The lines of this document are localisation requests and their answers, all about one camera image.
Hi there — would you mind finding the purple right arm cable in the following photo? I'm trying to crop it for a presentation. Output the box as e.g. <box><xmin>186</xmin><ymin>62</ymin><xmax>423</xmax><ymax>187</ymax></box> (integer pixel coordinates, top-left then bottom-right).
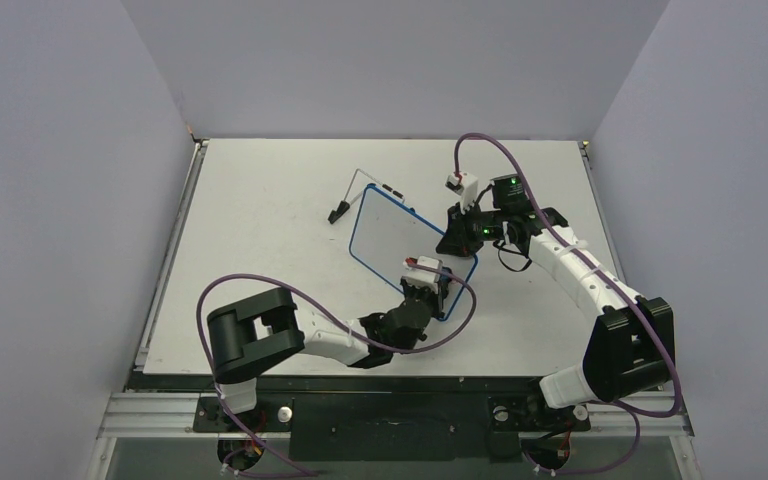
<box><xmin>455</xmin><ymin>133</ymin><xmax>683</xmax><ymax>419</ymax></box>

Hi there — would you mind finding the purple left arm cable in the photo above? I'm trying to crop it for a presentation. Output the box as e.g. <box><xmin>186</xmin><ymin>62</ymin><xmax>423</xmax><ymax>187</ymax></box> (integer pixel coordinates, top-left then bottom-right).
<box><xmin>196</xmin><ymin>261</ymin><xmax>478</xmax><ymax>478</ymax></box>

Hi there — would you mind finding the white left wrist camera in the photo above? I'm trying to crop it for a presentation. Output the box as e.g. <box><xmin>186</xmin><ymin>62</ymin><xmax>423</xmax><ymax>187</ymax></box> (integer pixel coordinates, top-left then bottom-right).
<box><xmin>402</xmin><ymin>256</ymin><xmax>443</xmax><ymax>293</ymax></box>

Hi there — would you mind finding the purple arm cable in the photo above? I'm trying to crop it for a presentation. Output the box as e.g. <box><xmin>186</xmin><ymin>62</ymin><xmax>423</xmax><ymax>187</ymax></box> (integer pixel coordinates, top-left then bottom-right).
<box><xmin>196</xmin><ymin>261</ymin><xmax>478</xmax><ymax>478</ymax></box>
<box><xmin>455</xmin><ymin>133</ymin><xmax>683</xmax><ymax>419</ymax></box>

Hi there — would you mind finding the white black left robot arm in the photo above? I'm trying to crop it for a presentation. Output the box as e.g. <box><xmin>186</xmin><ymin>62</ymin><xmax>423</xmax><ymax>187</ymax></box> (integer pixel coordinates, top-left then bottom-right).
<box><xmin>207</xmin><ymin>268</ymin><xmax>451</xmax><ymax>430</ymax></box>

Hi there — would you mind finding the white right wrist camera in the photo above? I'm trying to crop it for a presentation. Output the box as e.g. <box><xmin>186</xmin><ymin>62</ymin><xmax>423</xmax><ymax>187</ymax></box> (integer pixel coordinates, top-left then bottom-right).
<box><xmin>445</xmin><ymin>172</ymin><xmax>479</xmax><ymax>214</ymax></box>

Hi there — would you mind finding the aluminium table edge rail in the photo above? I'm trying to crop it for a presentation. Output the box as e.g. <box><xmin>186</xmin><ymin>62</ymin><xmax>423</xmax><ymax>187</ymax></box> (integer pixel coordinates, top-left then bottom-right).
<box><xmin>132</xmin><ymin>139</ymin><xmax>210</xmax><ymax>371</ymax></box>

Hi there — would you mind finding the wire whiteboard stand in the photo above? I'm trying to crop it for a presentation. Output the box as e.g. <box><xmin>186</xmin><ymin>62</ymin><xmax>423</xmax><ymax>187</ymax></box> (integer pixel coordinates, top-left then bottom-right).
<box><xmin>327</xmin><ymin>168</ymin><xmax>414</xmax><ymax>225</ymax></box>

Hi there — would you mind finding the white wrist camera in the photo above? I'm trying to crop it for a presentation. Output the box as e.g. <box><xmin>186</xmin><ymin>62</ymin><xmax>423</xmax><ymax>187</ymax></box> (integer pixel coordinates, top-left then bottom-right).
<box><xmin>445</xmin><ymin>172</ymin><xmax>479</xmax><ymax>214</ymax></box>
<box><xmin>402</xmin><ymin>256</ymin><xmax>443</xmax><ymax>293</ymax></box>

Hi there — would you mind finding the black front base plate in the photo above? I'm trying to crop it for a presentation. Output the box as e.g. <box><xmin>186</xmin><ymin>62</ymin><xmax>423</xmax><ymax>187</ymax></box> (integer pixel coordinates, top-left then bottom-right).
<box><xmin>126</xmin><ymin>372</ymin><xmax>591</xmax><ymax>462</ymax></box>

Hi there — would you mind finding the blue framed whiteboard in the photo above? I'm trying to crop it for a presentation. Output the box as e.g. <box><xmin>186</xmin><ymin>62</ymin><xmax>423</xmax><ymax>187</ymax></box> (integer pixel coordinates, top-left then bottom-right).
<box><xmin>348</xmin><ymin>188</ymin><xmax>479</xmax><ymax>300</ymax></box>

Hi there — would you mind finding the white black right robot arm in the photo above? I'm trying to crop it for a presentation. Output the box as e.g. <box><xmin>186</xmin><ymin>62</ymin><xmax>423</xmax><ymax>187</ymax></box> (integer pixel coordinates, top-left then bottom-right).
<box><xmin>436</xmin><ymin>173</ymin><xmax>674</xmax><ymax>427</ymax></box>

